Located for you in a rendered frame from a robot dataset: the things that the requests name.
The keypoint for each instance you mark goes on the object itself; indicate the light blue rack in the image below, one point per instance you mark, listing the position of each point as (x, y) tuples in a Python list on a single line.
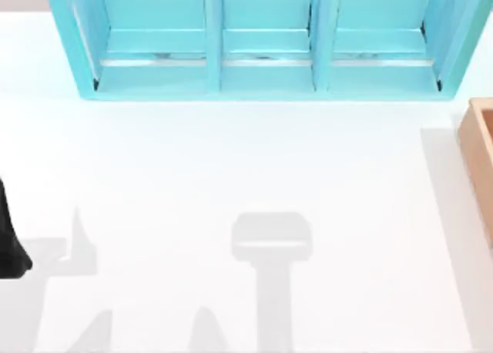
[(265, 79)]

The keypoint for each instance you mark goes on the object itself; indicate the shallow salmon-coloured box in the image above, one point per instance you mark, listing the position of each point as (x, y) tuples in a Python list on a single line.
[(474, 156)]

